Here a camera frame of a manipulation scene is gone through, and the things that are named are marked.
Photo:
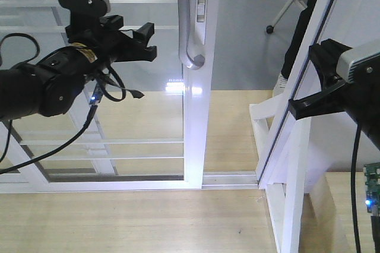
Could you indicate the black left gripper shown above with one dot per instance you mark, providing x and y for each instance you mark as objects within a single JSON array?
[{"x": 95, "y": 40}]

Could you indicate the white door frame post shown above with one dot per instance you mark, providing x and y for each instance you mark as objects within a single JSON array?
[{"x": 282, "y": 142}]

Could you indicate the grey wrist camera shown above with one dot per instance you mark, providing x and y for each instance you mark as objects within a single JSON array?
[
  {"x": 357, "y": 59},
  {"x": 94, "y": 8}
]

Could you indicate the light wooden block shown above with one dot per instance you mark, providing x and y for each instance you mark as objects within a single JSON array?
[{"x": 330, "y": 198}]

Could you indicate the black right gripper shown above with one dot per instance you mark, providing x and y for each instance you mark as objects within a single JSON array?
[{"x": 360, "y": 100}]

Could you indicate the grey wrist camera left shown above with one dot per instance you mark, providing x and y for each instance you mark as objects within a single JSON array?
[{"x": 94, "y": 8}]

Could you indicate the grey door pull handle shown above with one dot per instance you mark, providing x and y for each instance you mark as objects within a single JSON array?
[{"x": 184, "y": 21}]

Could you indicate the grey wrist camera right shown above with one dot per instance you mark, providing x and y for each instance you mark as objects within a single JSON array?
[{"x": 357, "y": 59}]

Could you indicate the aluminium floor door track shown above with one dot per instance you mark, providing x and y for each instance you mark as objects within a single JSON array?
[{"x": 230, "y": 180}]

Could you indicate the green circuit board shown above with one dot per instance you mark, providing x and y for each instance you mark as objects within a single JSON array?
[{"x": 371, "y": 173}]

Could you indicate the white framed glass sliding door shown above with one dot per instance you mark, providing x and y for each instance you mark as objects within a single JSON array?
[{"x": 156, "y": 142}]

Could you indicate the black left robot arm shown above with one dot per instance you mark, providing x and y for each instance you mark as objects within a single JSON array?
[{"x": 50, "y": 86}]

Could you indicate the seated person in black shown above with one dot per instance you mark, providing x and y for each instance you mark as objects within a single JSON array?
[{"x": 290, "y": 55}]

